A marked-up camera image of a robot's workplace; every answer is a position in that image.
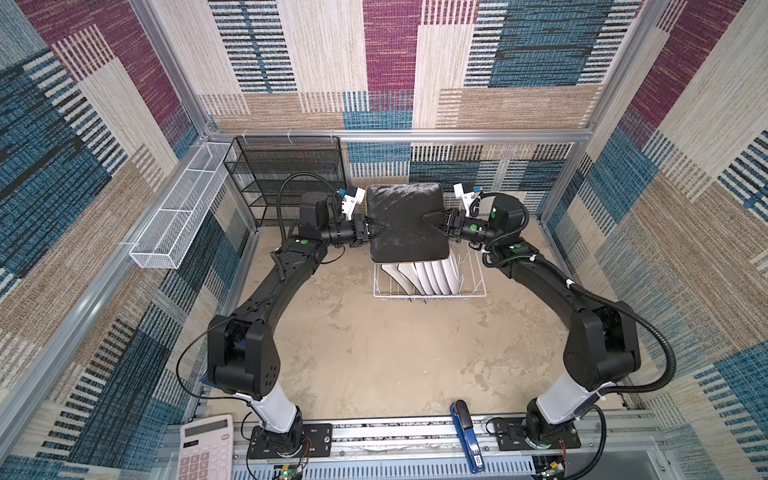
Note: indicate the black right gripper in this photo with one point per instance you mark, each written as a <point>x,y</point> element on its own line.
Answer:
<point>439,215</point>

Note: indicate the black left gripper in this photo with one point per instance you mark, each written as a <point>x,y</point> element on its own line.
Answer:
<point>377,224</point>

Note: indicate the black square plate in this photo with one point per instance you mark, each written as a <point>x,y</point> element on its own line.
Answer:
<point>408,238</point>

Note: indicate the white square plate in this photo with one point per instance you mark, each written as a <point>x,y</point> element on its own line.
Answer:
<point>404,283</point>
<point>409,271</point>

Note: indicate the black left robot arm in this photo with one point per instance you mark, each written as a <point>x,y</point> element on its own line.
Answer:
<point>242,355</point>

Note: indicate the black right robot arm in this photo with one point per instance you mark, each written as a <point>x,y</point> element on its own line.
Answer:
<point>602,346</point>

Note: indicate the white round plate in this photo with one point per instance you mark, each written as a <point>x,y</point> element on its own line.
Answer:
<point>452,275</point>
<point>441,278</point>
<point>423,277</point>
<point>432,278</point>

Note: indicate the white round plate rightmost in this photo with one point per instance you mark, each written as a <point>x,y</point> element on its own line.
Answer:
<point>452,275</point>

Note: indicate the black mesh shelf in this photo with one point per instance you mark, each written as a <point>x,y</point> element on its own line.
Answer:
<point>273,172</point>

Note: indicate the blue stapler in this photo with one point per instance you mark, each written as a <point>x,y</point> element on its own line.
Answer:
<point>464,427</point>

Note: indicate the pink calculator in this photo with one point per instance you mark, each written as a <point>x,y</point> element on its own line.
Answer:
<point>206,449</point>

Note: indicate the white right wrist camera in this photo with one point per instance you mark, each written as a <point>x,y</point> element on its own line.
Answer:
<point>470,198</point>

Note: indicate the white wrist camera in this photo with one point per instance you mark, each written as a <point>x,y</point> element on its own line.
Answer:
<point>350,199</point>
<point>470,198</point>

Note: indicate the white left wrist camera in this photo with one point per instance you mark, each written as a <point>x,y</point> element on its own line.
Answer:
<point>350,199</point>

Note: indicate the white wire dish rack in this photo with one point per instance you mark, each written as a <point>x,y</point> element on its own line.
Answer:
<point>470,266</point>

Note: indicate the white mesh wall basket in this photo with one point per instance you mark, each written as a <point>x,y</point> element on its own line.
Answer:
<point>167,238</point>

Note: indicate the aluminium mounting rail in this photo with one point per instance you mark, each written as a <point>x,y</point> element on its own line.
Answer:
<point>622,445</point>

